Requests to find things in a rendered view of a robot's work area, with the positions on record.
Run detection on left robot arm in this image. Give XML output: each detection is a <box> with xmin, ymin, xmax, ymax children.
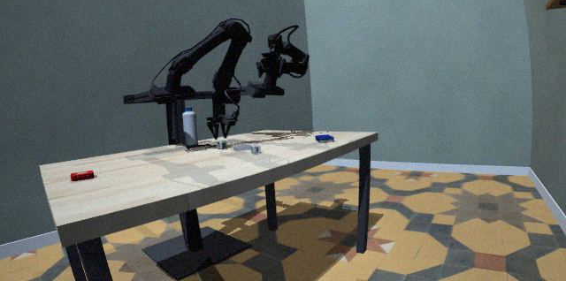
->
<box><xmin>250</xmin><ymin>34</ymin><xmax>310</xmax><ymax>92</ymax></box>

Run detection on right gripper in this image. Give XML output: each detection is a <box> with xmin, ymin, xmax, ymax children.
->
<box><xmin>207</xmin><ymin>104</ymin><xmax>239</xmax><ymax>140</ymax></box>

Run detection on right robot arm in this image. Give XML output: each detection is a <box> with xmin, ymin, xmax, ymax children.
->
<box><xmin>149</xmin><ymin>19</ymin><xmax>252</xmax><ymax>106</ymax></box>

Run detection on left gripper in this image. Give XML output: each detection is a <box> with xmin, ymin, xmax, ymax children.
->
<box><xmin>256</xmin><ymin>52</ymin><xmax>287</xmax><ymax>78</ymax></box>

